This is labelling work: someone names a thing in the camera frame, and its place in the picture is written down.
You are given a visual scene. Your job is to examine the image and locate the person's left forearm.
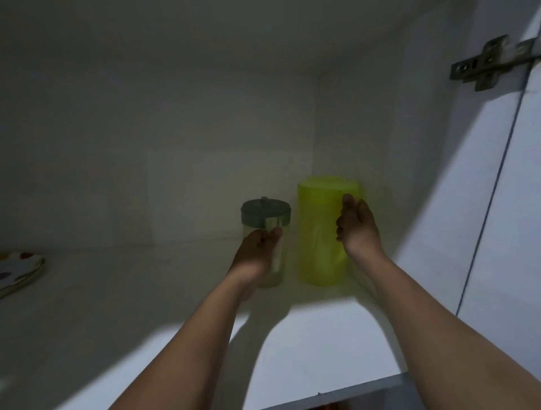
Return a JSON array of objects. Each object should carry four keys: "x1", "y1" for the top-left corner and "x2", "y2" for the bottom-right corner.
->
[{"x1": 108, "y1": 270, "x2": 259, "y2": 410}]

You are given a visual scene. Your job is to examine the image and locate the person's right forearm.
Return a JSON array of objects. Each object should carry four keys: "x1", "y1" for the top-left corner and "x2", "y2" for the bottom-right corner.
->
[{"x1": 351, "y1": 248, "x2": 541, "y2": 410}]

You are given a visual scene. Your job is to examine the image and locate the person's left hand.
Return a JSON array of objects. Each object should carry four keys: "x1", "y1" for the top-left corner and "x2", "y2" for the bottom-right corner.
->
[{"x1": 230, "y1": 226, "x2": 283, "y2": 292}]

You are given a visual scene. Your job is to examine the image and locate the metal door hinge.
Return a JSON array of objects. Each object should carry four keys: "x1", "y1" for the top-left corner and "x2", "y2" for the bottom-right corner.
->
[{"x1": 449, "y1": 34, "x2": 535, "y2": 92}]

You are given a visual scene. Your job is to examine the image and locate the dotted white plate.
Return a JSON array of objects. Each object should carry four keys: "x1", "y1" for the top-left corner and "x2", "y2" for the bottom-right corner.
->
[{"x1": 0, "y1": 251, "x2": 46, "y2": 298}]

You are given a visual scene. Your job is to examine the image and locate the person's right hand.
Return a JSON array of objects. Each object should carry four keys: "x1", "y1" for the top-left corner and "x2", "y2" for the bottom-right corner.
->
[{"x1": 336, "y1": 193, "x2": 384, "y2": 261}]

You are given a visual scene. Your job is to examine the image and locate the green-lid clear jar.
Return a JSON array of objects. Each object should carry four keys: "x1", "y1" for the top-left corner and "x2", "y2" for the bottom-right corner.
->
[{"x1": 241, "y1": 196, "x2": 291, "y2": 289}]

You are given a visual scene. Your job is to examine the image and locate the lime green plastic pitcher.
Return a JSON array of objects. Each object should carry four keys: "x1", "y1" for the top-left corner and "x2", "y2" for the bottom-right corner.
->
[{"x1": 296, "y1": 176, "x2": 362, "y2": 287}]

